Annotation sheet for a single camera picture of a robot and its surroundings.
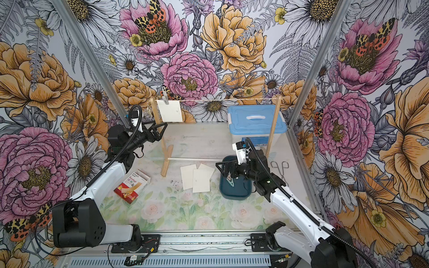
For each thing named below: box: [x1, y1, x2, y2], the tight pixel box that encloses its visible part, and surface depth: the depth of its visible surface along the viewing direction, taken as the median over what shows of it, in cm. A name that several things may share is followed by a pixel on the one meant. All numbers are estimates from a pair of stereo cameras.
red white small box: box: [113, 168, 152, 205], surface depth 90 cm
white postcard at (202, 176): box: [193, 163, 216, 185], surface depth 99 cm
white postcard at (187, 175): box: [179, 164, 198, 190], surface depth 99 cm
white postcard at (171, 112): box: [156, 99, 183, 123], surface depth 76 cm
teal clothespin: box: [226, 171, 235, 188], surface depth 95 cm
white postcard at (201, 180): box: [192, 168, 211, 194], surface depth 96 cm
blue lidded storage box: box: [227, 104, 288, 148], surface depth 102 cm
